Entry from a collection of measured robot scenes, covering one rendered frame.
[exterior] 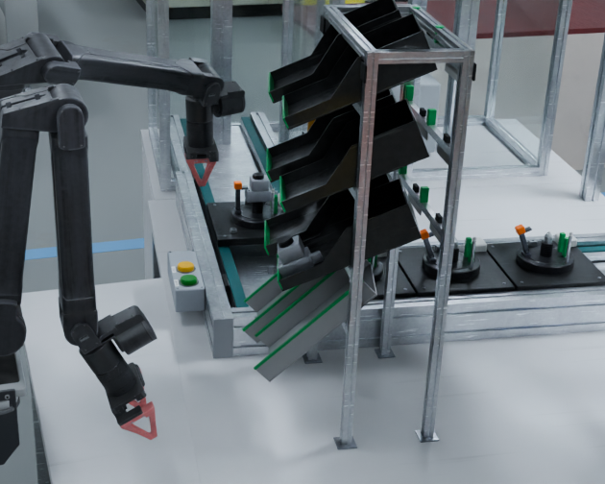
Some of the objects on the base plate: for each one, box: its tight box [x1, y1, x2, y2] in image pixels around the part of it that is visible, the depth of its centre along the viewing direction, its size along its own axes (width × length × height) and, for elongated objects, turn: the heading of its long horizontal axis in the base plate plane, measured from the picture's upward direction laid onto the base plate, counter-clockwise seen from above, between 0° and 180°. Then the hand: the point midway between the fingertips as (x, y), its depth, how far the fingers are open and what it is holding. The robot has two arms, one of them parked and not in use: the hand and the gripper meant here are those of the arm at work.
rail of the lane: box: [176, 171, 233, 358], centre depth 283 cm, size 6×89×11 cm, turn 7°
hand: (202, 182), depth 239 cm, fingers closed
